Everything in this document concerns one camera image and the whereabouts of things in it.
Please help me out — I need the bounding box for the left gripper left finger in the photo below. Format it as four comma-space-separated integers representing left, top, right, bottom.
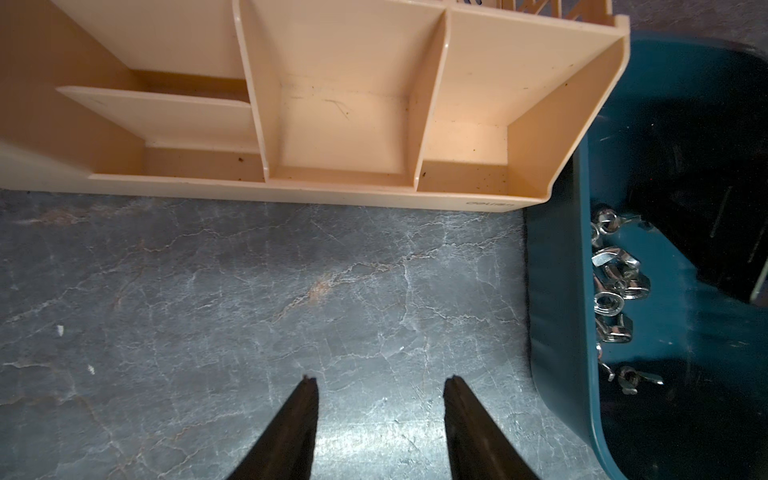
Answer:
228, 376, 319, 479

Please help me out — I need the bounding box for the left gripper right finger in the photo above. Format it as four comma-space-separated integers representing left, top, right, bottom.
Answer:
443, 376, 538, 479

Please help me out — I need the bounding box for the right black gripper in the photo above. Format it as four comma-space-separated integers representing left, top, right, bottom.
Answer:
626, 149, 768, 304

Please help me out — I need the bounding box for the teal plastic storage tray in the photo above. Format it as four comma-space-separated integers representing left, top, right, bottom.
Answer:
525, 33, 767, 479

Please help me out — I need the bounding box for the pile of silver wing nuts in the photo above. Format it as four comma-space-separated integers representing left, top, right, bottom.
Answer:
590, 204, 664, 395

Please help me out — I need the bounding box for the beige plastic file organizer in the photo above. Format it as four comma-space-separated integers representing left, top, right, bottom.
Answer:
1, 1, 630, 212

